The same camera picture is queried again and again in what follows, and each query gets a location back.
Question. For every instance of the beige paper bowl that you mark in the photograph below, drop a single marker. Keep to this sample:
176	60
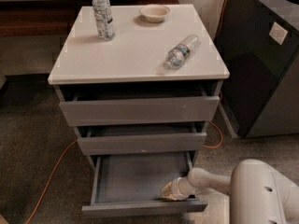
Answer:
154	13

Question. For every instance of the clear water bottle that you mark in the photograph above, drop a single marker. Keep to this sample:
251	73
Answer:
103	18
180	54

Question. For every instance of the dark wooden bench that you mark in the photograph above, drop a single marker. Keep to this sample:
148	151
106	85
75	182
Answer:
48	17

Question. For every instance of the upright clear water bottle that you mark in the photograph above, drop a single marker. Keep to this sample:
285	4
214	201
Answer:
103	18

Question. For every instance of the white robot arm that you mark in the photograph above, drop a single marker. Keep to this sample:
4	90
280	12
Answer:
259	194

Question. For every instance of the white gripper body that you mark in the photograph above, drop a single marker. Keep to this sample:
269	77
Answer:
178	188

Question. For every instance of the grey bottom drawer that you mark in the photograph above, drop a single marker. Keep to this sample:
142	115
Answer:
130	185

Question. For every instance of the dark grey bin cabinet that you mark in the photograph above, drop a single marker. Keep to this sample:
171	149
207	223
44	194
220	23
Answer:
261	95

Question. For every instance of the grey middle drawer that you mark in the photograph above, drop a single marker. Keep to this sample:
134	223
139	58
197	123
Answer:
143	138

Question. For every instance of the grey top drawer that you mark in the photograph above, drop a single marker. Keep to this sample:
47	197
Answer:
79	112

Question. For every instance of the white label on cabinet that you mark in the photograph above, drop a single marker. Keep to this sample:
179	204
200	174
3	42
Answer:
278	33

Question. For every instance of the white-topped grey drawer cabinet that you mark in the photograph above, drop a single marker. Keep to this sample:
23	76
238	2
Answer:
132	64

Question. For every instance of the grey drawer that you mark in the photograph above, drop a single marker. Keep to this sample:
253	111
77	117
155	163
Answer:
143	138
130	185
79	112

